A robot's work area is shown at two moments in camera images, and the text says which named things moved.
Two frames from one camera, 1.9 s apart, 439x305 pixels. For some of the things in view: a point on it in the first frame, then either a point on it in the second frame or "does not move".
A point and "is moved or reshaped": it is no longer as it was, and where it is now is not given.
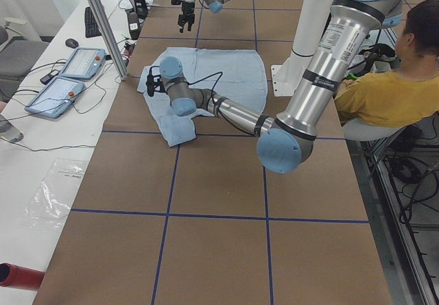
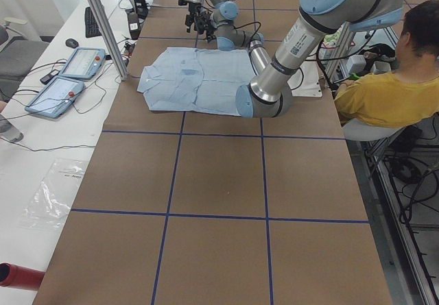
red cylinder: [17, 276] does not move
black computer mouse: [71, 43] does not move
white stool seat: [361, 130] does not move
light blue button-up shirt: [238, 75] is moved or reshaped
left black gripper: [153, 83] → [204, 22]
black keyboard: [92, 27] does not move
